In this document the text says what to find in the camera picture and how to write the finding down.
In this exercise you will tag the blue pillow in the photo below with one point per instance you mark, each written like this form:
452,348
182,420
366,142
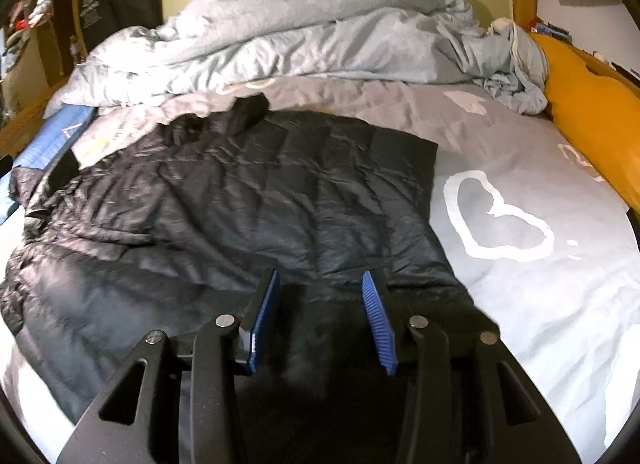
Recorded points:
55,134

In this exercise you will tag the black down jacket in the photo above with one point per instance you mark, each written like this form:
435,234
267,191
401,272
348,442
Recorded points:
225,194

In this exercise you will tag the light blue duvet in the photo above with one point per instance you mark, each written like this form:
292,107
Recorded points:
300,34

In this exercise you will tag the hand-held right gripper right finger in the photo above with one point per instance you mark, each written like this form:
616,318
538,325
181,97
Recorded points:
380,329

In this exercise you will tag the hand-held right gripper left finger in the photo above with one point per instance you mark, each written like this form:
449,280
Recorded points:
262,324

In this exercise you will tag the white plush toy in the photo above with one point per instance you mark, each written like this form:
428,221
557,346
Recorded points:
39,9

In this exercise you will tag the wooden shelf unit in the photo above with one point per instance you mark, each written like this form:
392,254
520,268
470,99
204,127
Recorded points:
30,59

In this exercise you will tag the yellow pillow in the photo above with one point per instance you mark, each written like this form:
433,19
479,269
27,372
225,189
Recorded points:
590,109

